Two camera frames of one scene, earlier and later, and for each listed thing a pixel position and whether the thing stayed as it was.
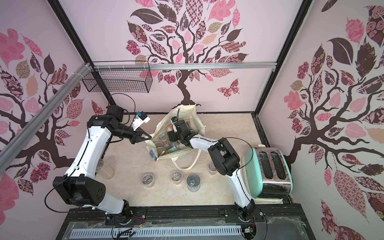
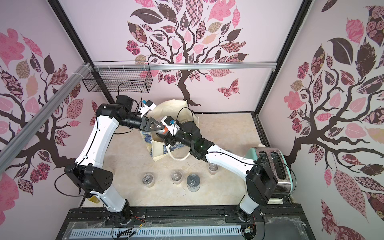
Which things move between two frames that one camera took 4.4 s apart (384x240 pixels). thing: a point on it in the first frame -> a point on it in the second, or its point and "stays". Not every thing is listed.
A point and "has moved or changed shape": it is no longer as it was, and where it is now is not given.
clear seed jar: x=212 y=169 stays
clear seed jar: x=193 y=183 stays
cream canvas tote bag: x=159 y=146 has moved or changed shape
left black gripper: x=136 y=137 -> x=145 y=124
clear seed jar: x=176 y=177 stays
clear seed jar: x=148 y=179 stays
